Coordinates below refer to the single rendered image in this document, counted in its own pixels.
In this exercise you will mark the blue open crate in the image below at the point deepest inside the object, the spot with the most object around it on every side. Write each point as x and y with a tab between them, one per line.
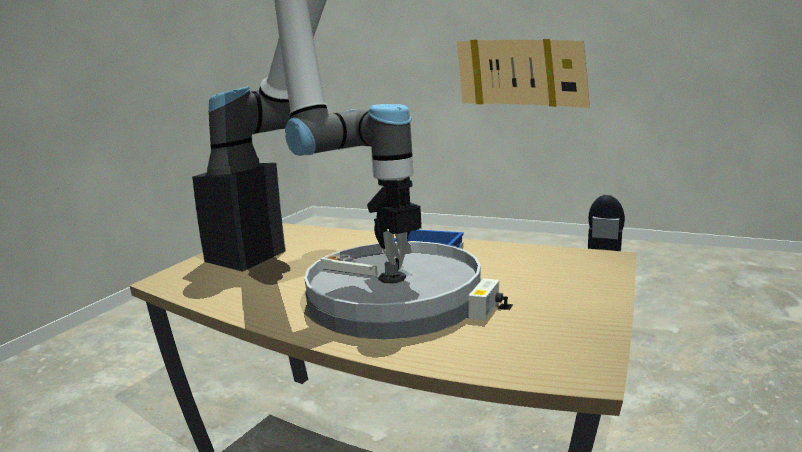
442	237

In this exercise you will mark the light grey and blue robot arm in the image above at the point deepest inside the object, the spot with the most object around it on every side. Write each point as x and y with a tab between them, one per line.
237	114

